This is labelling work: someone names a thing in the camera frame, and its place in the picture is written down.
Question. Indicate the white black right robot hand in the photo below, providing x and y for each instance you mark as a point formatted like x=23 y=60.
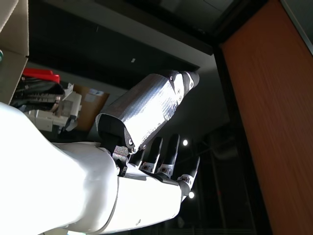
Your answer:
x=61 y=183

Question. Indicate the open cardboard box gray tape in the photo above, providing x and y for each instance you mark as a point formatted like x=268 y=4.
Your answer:
x=14 y=24

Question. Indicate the white office machine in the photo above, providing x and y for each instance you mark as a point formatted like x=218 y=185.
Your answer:
x=71 y=105

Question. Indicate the brown cardboard carton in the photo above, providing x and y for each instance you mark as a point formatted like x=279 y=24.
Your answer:
x=95 y=110

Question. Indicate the black fabric bag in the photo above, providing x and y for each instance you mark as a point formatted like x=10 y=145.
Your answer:
x=36 y=93

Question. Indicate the red plastic lid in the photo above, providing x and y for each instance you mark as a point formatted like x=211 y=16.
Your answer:
x=41 y=74

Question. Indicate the round ceiling light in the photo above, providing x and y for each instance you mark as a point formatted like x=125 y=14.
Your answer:
x=185 y=142
x=191 y=195

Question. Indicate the brown wooden panel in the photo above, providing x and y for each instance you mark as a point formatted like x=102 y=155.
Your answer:
x=269 y=110

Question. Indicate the silver metal frame beam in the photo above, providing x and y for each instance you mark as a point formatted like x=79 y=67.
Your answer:
x=300 y=27

